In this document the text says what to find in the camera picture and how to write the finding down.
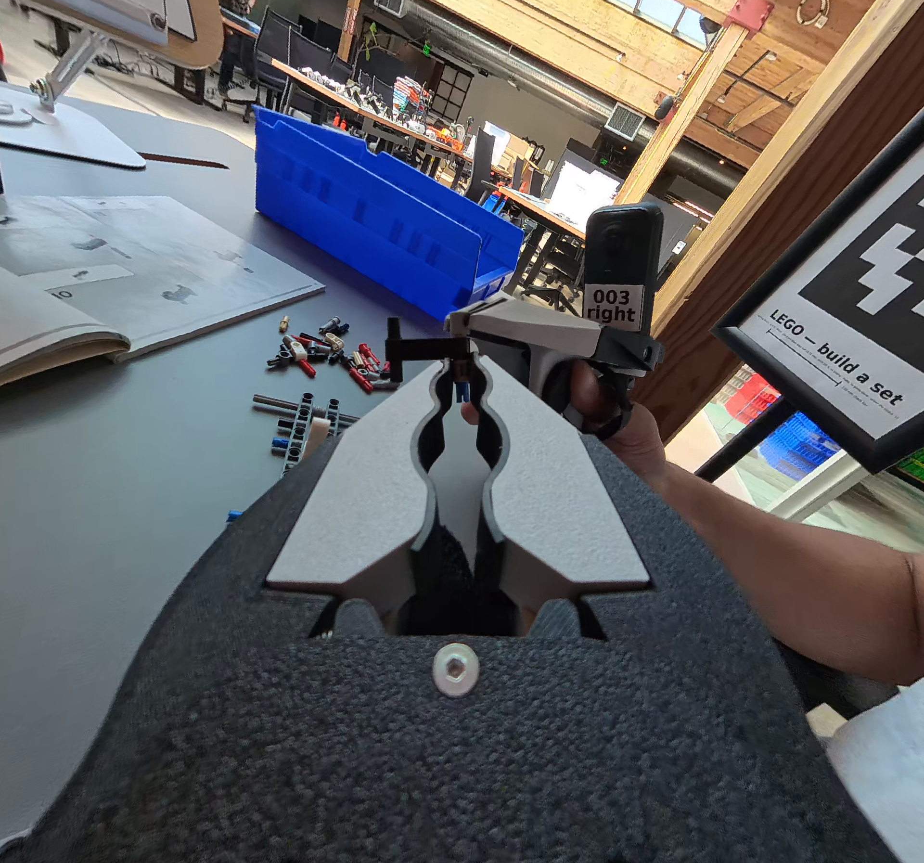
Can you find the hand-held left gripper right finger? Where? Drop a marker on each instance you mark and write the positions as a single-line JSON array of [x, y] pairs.
[[556, 495]]

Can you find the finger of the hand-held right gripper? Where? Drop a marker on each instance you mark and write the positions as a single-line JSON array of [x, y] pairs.
[[534, 329]]

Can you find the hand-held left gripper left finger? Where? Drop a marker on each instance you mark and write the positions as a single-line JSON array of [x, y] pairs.
[[361, 487]]

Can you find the black lego assembly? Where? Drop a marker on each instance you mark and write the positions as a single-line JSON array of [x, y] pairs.
[[419, 350]]

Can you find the person's right forearm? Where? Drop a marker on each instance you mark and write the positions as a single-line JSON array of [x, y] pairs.
[[794, 574]]

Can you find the group of lego beams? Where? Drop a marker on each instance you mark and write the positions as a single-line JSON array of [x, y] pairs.
[[310, 422]]

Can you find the pile of small lego pins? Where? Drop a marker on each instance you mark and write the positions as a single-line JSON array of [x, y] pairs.
[[339, 357]]

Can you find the lego instruction booklet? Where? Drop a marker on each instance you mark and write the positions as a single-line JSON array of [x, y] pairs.
[[159, 271]]

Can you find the person's right hand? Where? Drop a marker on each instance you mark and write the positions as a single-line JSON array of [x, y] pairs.
[[635, 444]]

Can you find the short wooden work table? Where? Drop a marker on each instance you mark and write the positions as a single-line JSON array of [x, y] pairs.
[[548, 213]]

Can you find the blue plastic bin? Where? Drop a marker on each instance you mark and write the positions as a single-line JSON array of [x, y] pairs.
[[375, 213]]

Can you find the black framed sign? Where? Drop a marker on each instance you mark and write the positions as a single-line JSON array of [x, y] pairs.
[[852, 314]]

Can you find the long wooden work table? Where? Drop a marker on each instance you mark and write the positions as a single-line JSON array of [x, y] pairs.
[[361, 108]]

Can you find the round wooden board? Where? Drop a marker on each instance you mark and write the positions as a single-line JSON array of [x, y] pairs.
[[206, 18]]

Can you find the white stand base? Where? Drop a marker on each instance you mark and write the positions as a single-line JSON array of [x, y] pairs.
[[65, 134]]

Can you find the wooden post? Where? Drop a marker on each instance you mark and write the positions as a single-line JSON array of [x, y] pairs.
[[686, 112]]

